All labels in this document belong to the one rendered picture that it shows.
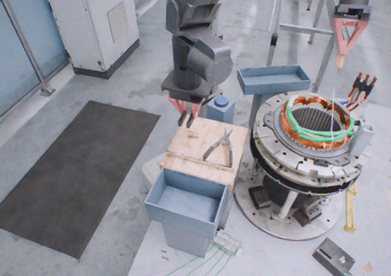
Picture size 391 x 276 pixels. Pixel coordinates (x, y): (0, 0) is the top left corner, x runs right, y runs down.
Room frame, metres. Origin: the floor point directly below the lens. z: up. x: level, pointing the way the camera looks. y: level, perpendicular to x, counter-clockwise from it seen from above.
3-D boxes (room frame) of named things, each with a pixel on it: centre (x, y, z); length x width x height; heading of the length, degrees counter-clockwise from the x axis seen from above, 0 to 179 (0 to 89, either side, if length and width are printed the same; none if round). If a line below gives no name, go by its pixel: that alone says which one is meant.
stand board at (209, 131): (0.47, -0.02, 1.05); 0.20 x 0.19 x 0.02; 161
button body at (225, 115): (0.68, -0.07, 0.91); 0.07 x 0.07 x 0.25; 54
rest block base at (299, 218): (0.39, -0.35, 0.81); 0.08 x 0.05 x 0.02; 118
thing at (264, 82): (0.81, -0.27, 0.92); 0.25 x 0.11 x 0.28; 98
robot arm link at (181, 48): (0.45, 0.02, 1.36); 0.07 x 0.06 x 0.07; 36
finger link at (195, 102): (0.46, 0.02, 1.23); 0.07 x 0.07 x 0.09; 72
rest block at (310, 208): (0.39, -0.36, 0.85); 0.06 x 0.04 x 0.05; 118
